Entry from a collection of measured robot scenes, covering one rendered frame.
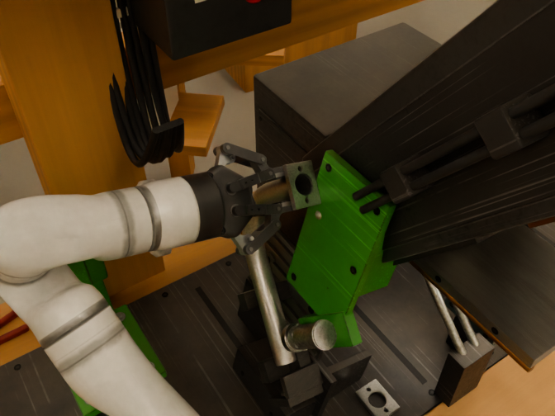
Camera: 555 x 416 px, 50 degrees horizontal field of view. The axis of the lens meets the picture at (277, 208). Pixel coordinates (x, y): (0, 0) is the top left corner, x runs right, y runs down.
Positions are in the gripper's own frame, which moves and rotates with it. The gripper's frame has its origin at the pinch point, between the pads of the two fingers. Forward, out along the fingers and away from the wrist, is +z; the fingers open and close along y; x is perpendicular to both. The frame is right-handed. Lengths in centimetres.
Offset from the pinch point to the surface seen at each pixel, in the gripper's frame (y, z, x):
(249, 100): 52, 125, 190
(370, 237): -7.5, 2.9, -9.7
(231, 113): 47, 112, 189
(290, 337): -18.9, -0.6, 5.6
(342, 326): -18.1, 2.7, -1.5
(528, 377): -35.6, 34.3, -2.7
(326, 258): -9.6, 2.9, -1.1
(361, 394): -31.6, 11.6, 9.2
